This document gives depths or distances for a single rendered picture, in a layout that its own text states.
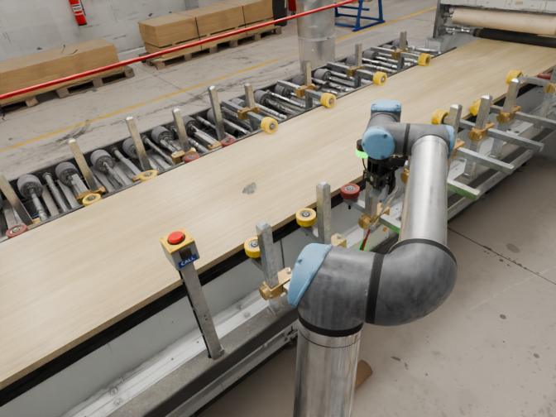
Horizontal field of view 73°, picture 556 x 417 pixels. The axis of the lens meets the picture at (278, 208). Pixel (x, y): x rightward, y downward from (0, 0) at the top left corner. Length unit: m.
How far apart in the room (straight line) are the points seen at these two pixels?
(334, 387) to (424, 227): 0.32
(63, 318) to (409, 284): 1.12
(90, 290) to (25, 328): 0.21
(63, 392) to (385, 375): 1.42
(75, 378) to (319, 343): 0.99
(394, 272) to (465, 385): 1.61
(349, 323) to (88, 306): 0.98
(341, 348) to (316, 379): 0.08
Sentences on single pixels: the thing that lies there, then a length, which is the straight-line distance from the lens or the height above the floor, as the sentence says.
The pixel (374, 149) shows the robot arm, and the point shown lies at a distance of 1.09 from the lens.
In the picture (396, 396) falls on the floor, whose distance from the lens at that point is 2.08.
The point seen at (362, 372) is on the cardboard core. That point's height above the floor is 0.07.
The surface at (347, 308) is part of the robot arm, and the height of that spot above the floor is 1.35.
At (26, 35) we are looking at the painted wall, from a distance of 7.97.
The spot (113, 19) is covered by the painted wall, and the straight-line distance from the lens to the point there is 8.23.
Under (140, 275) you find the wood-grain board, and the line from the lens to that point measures 1.44.
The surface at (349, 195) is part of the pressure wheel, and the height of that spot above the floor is 0.90.
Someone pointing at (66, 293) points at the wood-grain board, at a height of 0.90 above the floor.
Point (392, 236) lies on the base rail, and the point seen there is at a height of 0.70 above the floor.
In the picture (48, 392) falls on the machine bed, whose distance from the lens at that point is 1.50.
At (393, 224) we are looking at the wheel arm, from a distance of 1.54.
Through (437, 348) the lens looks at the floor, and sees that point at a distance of 2.25.
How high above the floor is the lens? 1.85
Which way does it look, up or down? 37 degrees down
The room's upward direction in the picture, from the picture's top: 7 degrees counter-clockwise
